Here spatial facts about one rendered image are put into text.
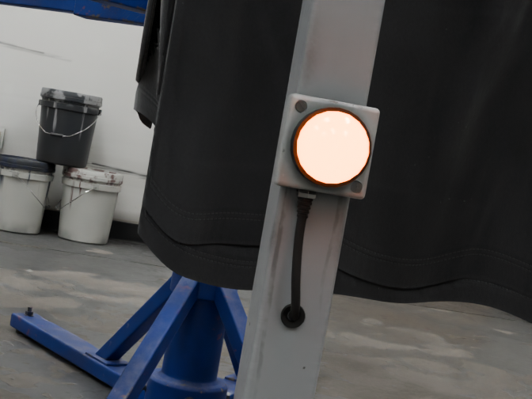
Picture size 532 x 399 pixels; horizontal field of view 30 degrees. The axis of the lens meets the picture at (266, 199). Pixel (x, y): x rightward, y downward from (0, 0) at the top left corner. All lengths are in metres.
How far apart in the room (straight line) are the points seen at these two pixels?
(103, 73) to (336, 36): 4.93
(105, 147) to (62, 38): 0.62
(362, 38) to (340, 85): 0.03
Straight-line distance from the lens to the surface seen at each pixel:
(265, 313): 0.55
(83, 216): 5.12
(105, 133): 5.45
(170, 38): 0.83
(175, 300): 2.10
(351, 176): 0.52
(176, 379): 2.19
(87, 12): 2.36
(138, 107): 0.91
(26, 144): 5.48
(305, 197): 0.53
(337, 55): 0.55
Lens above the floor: 0.64
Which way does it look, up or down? 3 degrees down
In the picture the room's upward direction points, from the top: 10 degrees clockwise
